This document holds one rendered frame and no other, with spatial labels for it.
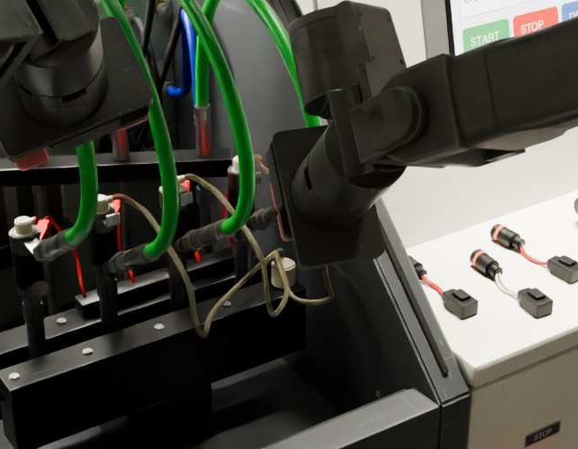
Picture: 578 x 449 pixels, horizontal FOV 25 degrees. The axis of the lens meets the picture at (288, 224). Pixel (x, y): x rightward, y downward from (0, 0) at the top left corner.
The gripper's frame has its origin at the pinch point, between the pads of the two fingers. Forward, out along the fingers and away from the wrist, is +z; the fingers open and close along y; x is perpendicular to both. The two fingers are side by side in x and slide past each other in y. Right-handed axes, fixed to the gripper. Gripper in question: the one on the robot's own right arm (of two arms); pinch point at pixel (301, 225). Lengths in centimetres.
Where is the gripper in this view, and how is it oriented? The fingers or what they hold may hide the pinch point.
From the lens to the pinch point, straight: 102.0
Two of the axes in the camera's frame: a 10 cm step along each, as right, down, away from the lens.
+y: -2.1, -9.5, 2.1
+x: -9.6, 1.5, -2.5
